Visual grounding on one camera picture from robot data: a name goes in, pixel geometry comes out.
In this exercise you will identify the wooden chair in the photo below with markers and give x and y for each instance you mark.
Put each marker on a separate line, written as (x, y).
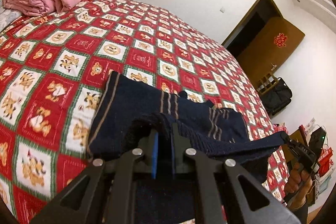
(265, 82)

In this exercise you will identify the red checked bear bedspread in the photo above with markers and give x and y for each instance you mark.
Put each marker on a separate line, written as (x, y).
(78, 43)

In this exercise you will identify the brown wooden door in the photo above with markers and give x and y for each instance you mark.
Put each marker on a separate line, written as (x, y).
(267, 56)

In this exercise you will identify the person's right forearm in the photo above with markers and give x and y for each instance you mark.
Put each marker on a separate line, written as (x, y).
(300, 213)

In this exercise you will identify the grey floral pillow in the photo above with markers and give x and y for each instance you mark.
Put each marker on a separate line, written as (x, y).
(9, 19)

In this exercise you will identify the navy patterned knit sweater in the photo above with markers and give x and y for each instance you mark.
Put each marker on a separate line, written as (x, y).
(147, 103)

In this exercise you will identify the red patterned bag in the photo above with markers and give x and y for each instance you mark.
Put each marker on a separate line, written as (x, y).
(279, 129)

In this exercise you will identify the red paper door decoration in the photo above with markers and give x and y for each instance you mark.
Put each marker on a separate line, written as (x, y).
(280, 39)

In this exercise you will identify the person's right hand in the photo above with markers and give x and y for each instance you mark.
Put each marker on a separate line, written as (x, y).
(298, 182)

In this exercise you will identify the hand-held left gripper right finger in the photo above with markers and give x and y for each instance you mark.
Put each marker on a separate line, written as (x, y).
(175, 150)

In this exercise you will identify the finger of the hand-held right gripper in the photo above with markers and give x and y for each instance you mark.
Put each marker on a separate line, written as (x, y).
(286, 138)

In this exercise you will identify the plain red gift bag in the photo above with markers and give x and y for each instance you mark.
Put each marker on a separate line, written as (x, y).
(325, 161)

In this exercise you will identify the black bag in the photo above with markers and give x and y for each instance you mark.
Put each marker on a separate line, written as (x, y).
(278, 98)

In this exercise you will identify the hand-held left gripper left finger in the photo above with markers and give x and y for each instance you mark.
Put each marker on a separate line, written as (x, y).
(155, 155)

